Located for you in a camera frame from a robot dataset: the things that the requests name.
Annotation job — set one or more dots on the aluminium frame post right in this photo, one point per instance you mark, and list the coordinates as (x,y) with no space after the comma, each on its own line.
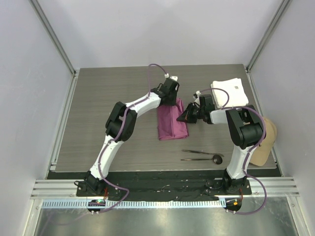
(281,10)

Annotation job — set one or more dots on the dark metal fork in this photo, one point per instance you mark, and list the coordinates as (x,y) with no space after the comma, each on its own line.
(201,152)

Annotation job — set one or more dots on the slotted cable duct strip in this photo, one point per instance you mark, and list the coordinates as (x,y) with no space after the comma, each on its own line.
(101,204)

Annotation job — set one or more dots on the aluminium frame post left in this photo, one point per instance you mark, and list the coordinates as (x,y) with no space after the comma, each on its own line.
(52,35)

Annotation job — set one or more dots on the aluminium front rail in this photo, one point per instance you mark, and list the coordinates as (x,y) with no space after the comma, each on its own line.
(66,189)

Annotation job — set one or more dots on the white folded towel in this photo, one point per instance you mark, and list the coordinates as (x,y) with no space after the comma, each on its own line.
(235,90)

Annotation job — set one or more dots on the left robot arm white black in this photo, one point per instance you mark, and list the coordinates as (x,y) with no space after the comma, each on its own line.
(119,128)

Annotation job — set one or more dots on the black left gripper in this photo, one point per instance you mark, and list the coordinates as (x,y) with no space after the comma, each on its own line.
(172,103)

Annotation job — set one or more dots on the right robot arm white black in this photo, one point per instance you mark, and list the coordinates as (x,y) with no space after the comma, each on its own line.
(247,130)

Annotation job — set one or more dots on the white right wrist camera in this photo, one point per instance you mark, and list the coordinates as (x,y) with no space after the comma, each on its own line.
(196,97)

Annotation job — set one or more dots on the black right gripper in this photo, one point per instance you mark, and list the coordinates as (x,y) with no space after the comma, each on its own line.
(186,116)

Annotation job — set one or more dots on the tan baseball cap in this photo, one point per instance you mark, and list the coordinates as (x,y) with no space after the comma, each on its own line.
(261,154)

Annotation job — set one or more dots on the magenta cloth napkin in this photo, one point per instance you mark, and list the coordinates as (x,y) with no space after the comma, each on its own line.
(167,125)

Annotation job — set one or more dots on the dark metal spoon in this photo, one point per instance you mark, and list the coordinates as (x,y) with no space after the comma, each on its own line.
(217,159)

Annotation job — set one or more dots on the aluminium frame post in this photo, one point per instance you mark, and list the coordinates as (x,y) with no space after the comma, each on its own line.
(281,10)
(52,35)

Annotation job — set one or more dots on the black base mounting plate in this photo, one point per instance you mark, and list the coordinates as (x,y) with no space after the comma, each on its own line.
(155,178)

